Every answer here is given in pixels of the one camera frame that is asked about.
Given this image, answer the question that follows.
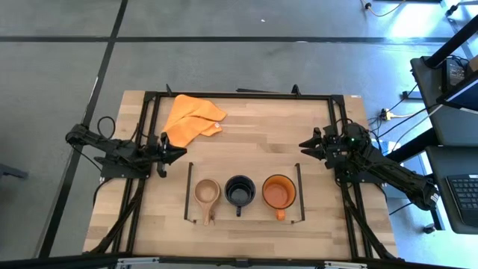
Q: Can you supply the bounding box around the black cable loop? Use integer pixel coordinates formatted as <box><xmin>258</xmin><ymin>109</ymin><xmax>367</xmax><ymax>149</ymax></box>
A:
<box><xmin>96</xmin><ymin>115</ymin><xmax>117</xmax><ymax>142</ymax></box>

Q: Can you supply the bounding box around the wooden cup with handle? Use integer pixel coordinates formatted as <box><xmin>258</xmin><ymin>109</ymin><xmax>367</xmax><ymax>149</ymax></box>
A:
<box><xmin>193</xmin><ymin>178</ymin><xmax>223</xmax><ymax>228</ymax></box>

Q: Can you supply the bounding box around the black metal post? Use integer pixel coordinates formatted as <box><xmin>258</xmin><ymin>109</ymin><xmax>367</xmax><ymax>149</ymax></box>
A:
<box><xmin>423</xmin><ymin>13</ymin><xmax>478</xmax><ymax>69</ymax></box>

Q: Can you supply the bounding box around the grey desk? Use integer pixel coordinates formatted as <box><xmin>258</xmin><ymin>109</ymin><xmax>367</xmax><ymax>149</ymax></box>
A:
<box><xmin>409</xmin><ymin>55</ymin><xmax>478</xmax><ymax>147</ymax></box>
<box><xmin>424</xmin><ymin>144</ymin><xmax>478</xmax><ymax>235</ymax></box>

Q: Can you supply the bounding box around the black speckled enamel mug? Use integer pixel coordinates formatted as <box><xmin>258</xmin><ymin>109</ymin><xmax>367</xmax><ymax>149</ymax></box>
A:
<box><xmin>223</xmin><ymin>174</ymin><xmax>258</xmax><ymax>218</ymax></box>

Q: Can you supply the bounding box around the orange microfibre cloth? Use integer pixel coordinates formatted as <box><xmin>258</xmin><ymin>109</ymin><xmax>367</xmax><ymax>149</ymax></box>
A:
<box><xmin>161</xmin><ymin>93</ymin><xmax>229</xmax><ymax>149</ymax></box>

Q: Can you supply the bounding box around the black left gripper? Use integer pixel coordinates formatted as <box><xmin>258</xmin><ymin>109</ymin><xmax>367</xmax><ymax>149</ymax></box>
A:
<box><xmin>148</xmin><ymin>132</ymin><xmax>188</xmax><ymax>179</ymax></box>

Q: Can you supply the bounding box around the black keyboard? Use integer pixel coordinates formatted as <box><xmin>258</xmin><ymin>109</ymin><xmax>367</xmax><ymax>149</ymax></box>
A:
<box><xmin>445</xmin><ymin>173</ymin><xmax>478</xmax><ymax>227</ymax></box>

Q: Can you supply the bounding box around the yellow extension cable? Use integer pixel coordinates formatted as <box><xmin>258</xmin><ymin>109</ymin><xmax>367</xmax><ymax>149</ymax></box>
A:
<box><xmin>359</xmin><ymin>0</ymin><xmax>407</xmax><ymax>18</ymax></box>

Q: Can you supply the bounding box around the orange enamel mug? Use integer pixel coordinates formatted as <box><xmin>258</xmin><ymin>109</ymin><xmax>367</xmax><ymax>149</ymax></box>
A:
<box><xmin>261</xmin><ymin>173</ymin><xmax>298</xmax><ymax>222</ymax></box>

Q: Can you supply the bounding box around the black aluminium table frame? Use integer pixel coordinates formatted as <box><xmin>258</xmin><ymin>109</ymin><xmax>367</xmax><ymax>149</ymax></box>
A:
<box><xmin>83</xmin><ymin>83</ymin><xmax>399</xmax><ymax>263</ymax></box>

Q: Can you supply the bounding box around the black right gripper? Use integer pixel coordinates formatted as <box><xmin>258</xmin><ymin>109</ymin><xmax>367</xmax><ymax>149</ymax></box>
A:
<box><xmin>298</xmin><ymin>126</ymin><xmax>347</xmax><ymax>164</ymax></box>

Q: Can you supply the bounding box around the black laptop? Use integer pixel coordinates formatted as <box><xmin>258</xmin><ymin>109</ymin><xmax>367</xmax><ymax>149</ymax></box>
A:
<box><xmin>435</xmin><ymin>69</ymin><xmax>478</xmax><ymax>112</ymax></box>

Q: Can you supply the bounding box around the black camera rig bar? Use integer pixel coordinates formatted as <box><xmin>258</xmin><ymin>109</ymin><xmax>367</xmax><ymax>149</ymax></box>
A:
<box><xmin>0</xmin><ymin>251</ymin><xmax>478</xmax><ymax>269</ymax></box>

